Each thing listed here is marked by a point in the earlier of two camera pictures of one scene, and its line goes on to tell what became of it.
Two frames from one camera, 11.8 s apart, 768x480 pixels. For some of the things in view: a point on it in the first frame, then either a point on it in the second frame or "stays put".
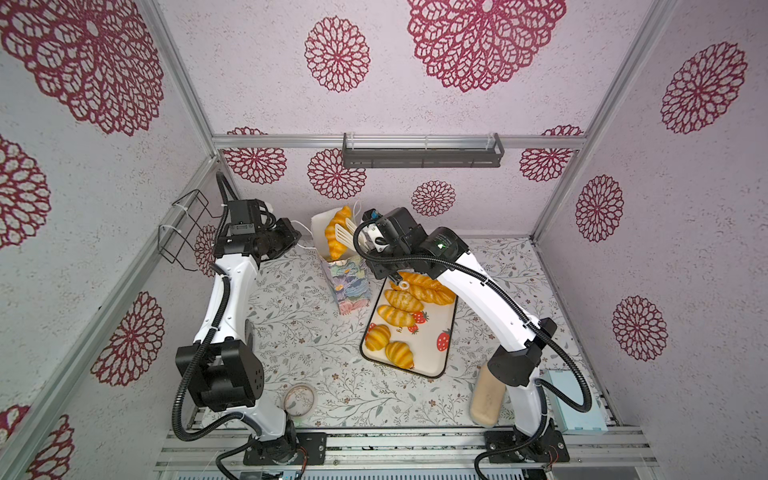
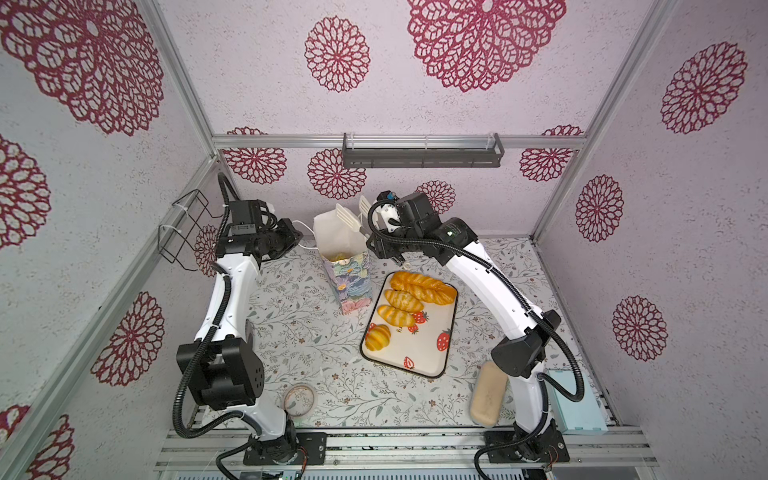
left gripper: [291, 237] stays put
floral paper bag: [348, 276] stays put
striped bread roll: [396, 316] stays put
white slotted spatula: [345, 234] → [349, 216]
